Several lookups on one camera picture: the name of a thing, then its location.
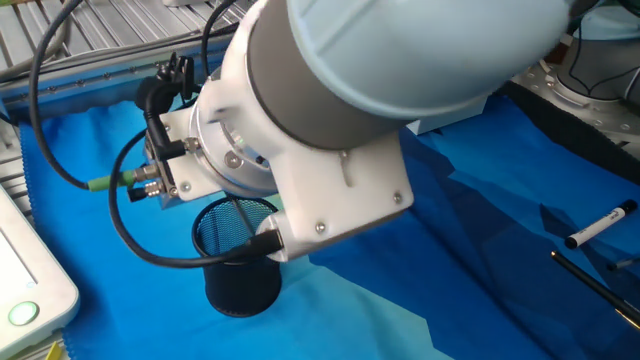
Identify long black pen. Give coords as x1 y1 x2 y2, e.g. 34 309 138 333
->
550 250 640 331

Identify thick grey hose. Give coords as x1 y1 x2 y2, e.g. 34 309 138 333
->
0 0 79 84

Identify white marker black cap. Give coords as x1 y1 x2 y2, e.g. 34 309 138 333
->
564 199 639 250

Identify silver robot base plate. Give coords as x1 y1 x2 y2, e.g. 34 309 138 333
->
512 59 640 149

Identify thin grey pen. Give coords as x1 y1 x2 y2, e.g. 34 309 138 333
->
606 255 640 273

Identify grey Schunk gripper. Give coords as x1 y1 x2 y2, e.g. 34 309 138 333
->
143 134 182 211

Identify aluminium table rail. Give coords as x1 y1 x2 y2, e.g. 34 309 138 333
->
0 34 234 126

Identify white teach pendant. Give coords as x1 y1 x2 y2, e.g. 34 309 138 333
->
0 184 81 360

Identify black mesh pen holder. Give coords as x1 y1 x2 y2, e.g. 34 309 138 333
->
191 195 284 319

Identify blue mountain print cloth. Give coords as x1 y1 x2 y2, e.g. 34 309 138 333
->
18 92 640 360

